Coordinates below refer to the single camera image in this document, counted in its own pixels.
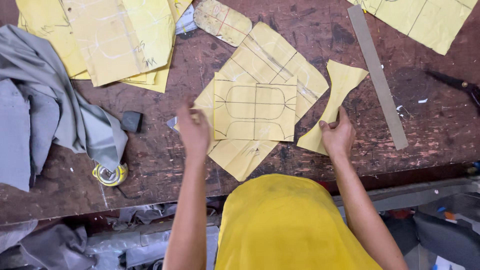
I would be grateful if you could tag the heap of grey fabric scraps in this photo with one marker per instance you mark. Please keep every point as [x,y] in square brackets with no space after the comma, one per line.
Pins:
[93,240]

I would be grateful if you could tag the yellow paper sheet with ruled lines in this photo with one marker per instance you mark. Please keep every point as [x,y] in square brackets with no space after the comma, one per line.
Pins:
[423,20]

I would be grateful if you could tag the person's left hand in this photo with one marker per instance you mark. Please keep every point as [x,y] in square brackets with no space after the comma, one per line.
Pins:
[195,133]

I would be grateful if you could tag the long grey ruler strip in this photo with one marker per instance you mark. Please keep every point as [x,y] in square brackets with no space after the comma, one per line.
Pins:
[378,78]

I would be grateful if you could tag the white paper piece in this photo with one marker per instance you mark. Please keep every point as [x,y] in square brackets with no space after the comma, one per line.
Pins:
[184,22]

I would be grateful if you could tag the crumpled grey fabric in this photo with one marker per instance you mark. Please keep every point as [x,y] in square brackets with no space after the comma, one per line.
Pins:
[41,108]

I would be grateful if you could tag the rounded yellow pattern with red lines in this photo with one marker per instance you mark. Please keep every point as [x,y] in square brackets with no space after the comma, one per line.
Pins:
[221,20]

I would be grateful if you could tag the black scissors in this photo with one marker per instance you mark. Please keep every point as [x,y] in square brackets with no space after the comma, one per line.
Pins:
[463,86]

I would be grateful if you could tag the heap of dark bags and clutter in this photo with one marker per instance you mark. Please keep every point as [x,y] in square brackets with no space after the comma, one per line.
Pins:
[438,232]

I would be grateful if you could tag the small grey triangular scrap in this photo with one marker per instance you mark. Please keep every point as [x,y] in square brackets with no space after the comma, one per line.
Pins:
[172,123]

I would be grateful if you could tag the yellow sheet with pencil scribble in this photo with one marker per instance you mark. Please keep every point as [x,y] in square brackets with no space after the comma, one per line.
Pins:
[48,33]

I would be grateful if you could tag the plain yellow paper pattern sheet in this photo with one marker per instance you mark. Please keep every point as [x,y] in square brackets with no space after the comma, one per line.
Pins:
[240,157]

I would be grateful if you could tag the large yellow pattern with diagonal lines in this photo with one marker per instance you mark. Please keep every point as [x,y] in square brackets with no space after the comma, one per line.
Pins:
[277,56]

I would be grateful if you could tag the square yellow pattern with ovals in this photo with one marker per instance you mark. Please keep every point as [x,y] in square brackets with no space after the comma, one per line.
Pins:
[255,112]

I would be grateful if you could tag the small black block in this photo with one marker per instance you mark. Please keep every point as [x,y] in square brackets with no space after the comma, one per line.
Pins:
[131,121]

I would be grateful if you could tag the grey metal table rail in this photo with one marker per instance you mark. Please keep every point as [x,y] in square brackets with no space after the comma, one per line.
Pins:
[412,195]

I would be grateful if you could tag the person's right hand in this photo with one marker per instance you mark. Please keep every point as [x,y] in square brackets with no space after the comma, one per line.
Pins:
[339,137]

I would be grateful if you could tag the person's left fingers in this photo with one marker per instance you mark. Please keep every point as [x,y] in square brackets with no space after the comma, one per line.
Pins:
[188,112]

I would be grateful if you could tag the person's yellow shirt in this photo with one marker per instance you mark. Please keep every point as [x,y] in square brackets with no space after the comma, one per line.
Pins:
[285,228]

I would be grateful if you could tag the yellow paper sheet underneath pile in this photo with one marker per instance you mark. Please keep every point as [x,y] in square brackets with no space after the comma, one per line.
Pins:
[159,80]

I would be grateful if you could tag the curved yellow paper pattern piece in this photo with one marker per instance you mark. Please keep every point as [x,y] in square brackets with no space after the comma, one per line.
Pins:
[339,84]

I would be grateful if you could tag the wide yellow sheet with chalk marks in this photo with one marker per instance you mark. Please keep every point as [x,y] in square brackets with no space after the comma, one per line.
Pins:
[120,37]

